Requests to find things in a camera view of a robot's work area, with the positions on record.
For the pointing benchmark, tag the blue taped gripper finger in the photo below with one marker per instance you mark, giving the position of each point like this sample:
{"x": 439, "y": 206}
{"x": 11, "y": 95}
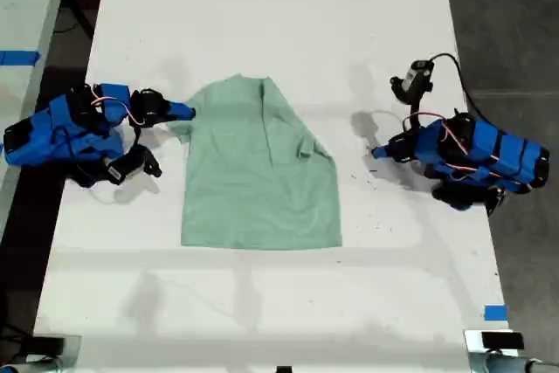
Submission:
{"x": 181, "y": 108}
{"x": 383, "y": 149}
{"x": 384, "y": 155}
{"x": 180, "y": 116}

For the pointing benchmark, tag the pale green T-shirt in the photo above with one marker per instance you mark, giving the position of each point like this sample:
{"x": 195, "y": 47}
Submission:
{"x": 262, "y": 181}

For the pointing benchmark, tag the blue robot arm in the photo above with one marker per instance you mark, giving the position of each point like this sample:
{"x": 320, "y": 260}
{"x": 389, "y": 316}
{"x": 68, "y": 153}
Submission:
{"x": 493, "y": 150}
{"x": 39, "y": 141}

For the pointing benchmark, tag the long blue tape strip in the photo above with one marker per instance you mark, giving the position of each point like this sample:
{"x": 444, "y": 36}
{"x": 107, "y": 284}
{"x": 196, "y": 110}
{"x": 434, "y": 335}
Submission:
{"x": 19, "y": 57}

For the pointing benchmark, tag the white side table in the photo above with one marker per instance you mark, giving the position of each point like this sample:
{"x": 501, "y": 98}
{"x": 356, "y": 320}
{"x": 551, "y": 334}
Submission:
{"x": 26, "y": 6}

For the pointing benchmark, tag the square blue tape piece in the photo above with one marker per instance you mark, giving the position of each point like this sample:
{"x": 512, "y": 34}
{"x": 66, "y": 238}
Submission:
{"x": 495, "y": 312}

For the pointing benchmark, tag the metal clamp with black box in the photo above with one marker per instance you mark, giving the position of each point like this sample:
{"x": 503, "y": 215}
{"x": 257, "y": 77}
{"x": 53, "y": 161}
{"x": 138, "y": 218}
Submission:
{"x": 502, "y": 342}
{"x": 54, "y": 347}

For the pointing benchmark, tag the small black block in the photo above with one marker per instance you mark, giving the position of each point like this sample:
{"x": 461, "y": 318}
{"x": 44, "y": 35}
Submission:
{"x": 284, "y": 369}

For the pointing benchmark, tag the grey metal tube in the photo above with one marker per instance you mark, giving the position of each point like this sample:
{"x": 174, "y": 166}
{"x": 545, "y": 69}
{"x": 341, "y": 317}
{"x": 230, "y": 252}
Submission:
{"x": 26, "y": 366}
{"x": 524, "y": 365}

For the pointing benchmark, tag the black camera stalk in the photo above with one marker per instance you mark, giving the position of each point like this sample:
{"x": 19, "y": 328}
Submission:
{"x": 415, "y": 111}
{"x": 136, "y": 139}

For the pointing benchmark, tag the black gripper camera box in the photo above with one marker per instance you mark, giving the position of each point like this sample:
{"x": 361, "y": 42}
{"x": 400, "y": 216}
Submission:
{"x": 121, "y": 170}
{"x": 415, "y": 78}

